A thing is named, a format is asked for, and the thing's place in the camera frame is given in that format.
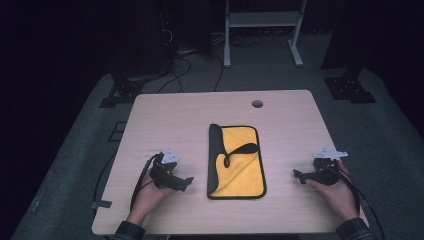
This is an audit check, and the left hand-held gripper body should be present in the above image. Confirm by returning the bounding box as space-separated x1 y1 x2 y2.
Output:
149 147 182 192

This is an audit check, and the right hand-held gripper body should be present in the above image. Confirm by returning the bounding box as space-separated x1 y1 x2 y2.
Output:
311 147 349 187

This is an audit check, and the yellow and black cloth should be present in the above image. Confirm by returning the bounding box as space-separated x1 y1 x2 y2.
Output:
206 123 268 201

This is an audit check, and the person's left hand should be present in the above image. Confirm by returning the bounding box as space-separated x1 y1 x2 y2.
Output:
127 179 177 226

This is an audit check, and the person's right hand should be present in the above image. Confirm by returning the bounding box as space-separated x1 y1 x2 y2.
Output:
305 159 360 222

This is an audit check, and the black stand base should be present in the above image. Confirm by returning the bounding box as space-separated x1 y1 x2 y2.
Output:
98 79 145 109
323 75 378 105

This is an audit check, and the left hand-held gripper cable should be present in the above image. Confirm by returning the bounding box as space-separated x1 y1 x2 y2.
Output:
129 152 165 212

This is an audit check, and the hand-held gripper cable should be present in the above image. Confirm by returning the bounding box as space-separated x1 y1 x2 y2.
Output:
324 163 362 216
129 152 165 212

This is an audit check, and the right hand-held gripper cable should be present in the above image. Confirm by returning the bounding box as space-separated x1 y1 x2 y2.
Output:
324 163 362 216

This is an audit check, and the black cable beside table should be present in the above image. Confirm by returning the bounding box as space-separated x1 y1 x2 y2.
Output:
92 150 118 209

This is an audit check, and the black floor cable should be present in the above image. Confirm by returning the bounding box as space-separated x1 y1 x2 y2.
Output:
211 51 225 93
156 55 193 94

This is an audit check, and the white metal desk frame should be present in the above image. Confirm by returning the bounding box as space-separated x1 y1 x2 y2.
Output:
223 0 309 69

